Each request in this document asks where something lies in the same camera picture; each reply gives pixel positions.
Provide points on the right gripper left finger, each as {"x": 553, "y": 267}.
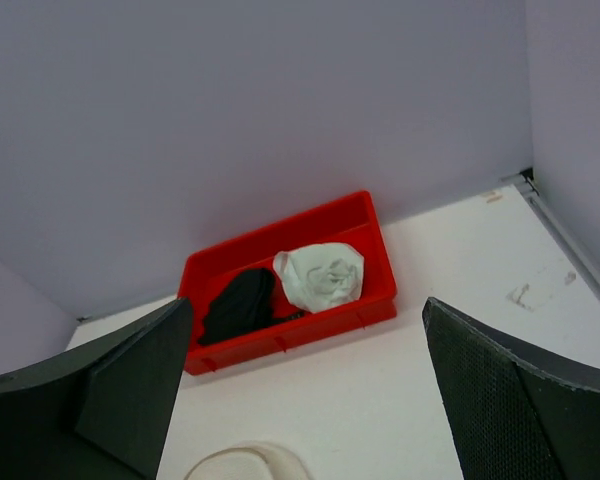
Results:
{"x": 100, "y": 410}

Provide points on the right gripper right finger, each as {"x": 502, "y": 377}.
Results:
{"x": 515, "y": 410}

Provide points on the white mesh laundry bag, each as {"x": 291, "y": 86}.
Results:
{"x": 250, "y": 461}

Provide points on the black bra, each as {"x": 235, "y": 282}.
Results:
{"x": 243, "y": 307}

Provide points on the mint green bra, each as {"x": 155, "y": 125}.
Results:
{"x": 320, "y": 277}

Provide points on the red plastic tray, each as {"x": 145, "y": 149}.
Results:
{"x": 352, "y": 220}

